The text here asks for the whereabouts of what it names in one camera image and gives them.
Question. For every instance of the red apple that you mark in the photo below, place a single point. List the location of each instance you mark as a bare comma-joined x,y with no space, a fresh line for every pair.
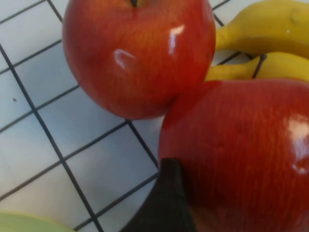
241,157
135,60

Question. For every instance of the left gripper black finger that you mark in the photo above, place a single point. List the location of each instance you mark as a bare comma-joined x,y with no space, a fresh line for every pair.
166,207

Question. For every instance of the white black grid tablecloth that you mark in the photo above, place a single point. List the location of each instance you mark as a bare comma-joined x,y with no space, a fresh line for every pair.
72,137

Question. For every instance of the yellow banana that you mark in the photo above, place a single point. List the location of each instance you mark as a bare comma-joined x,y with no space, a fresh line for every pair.
285,67
265,29

